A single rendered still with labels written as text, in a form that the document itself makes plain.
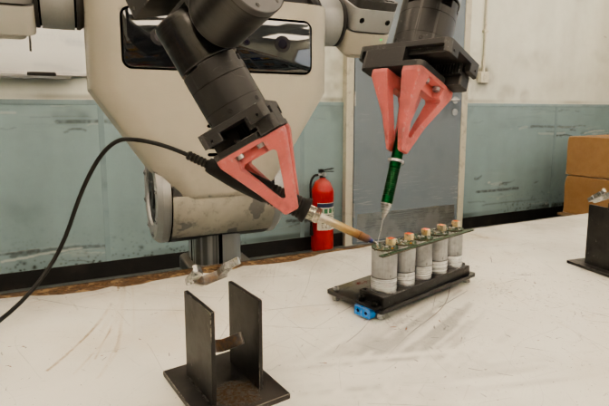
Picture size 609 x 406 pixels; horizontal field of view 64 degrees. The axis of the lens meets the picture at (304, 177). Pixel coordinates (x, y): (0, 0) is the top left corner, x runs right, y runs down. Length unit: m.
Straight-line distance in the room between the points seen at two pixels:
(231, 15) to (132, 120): 0.38
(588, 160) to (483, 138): 0.77
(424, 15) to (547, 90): 4.23
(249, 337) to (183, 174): 0.45
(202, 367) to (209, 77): 0.24
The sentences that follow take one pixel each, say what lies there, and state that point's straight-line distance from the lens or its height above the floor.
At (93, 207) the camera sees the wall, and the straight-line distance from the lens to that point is 2.97.
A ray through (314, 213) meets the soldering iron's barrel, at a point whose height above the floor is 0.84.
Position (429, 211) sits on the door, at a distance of 3.83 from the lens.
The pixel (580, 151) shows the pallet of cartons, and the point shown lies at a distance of 4.29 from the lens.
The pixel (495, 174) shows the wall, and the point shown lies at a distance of 4.31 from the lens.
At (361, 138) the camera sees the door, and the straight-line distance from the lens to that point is 3.39.
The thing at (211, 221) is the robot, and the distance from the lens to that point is 0.80.
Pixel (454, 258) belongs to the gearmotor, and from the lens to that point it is 0.55.
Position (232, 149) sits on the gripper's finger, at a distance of 0.43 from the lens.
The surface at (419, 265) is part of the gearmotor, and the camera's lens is 0.51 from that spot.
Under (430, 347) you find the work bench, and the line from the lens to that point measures 0.43.
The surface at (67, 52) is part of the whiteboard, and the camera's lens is 2.91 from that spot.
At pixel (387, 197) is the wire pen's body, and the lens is 0.47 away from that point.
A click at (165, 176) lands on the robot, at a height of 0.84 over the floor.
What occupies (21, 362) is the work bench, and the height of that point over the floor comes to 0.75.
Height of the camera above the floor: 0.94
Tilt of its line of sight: 8 degrees down
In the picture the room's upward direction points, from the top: straight up
